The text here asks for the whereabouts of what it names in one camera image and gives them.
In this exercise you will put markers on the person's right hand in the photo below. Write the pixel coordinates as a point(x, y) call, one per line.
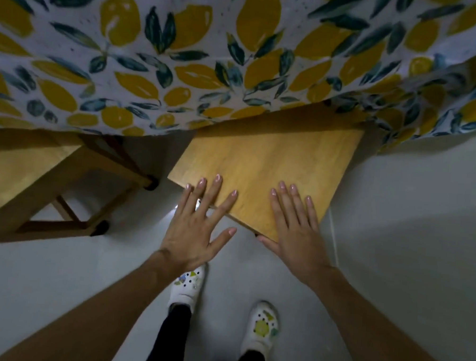
point(298, 249)

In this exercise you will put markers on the person's left hand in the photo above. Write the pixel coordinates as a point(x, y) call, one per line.
point(189, 239)

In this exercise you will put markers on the person's left little finger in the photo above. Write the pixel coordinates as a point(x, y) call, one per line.
point(182, 203)

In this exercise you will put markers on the person's left thumb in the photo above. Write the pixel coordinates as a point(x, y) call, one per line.
point(222, 243)

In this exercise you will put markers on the person's right middle finger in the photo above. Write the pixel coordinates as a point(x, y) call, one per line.
point(289, 207)

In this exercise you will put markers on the person's left middle finger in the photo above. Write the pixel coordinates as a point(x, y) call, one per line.
point(209, 196)

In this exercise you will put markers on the person's right little finger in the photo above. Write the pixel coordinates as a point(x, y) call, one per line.
point(313, 216)

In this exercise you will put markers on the person's right thumb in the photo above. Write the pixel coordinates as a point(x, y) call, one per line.
point(268, 247)

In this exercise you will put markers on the person's right forearm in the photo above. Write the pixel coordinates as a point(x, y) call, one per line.
point(377, 337)

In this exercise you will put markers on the person's left forearm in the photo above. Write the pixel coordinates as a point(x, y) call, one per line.
point(95, 322)

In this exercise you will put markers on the person's left white shoe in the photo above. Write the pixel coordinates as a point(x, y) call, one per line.
point(186, 289)

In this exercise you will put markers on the person's white shoe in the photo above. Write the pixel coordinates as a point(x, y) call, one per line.
point(186, 289)
point(260, 327)

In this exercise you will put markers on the person's right white shoe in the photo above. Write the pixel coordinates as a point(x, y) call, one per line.
point(260, 327)

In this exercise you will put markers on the person's left black trouser leg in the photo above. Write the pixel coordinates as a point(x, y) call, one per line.
point(170, 338)

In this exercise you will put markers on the lemon print tablecloth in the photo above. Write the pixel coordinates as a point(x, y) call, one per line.
point(196, 56)

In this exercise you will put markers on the wooden stool with black feet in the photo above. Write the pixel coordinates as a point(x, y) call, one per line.
point(19, 171)

